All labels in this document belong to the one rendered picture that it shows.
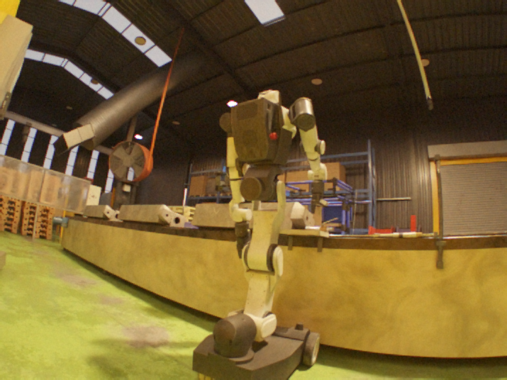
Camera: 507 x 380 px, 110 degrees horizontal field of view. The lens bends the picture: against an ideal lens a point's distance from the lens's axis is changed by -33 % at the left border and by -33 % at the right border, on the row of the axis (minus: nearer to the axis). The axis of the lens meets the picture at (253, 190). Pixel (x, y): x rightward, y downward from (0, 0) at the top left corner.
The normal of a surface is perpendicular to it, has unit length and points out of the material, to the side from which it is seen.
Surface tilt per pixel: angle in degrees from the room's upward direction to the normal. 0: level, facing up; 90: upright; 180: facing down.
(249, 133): 118
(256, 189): 102
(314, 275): 90
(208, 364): 90
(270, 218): 82
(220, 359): 90
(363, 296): 90
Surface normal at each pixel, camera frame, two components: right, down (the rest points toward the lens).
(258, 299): -0.41, -0.40
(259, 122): -0.55, 0.25
